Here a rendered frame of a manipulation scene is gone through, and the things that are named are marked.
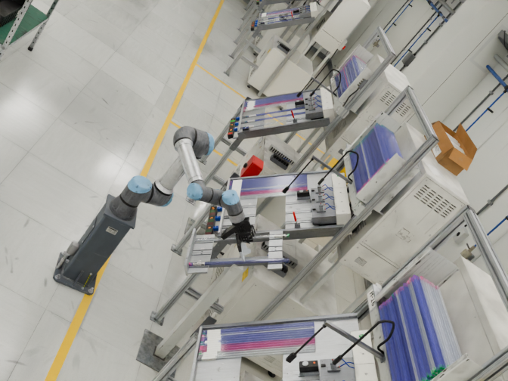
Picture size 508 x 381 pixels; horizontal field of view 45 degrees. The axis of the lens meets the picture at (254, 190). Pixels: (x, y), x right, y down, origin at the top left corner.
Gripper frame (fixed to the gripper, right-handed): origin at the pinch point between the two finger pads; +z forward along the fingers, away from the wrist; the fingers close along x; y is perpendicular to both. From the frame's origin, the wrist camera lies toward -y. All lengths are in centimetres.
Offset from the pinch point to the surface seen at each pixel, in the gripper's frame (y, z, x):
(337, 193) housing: 39, 15, 68
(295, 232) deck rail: 16.0, 18.6, 40.0
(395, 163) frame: 76, -11, 47
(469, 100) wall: 134, 104, 363
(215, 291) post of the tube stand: -25.5, 24.4, 2.8
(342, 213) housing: 43, 14, 46
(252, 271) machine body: -16, 42, 40
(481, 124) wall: 138, 106, 309
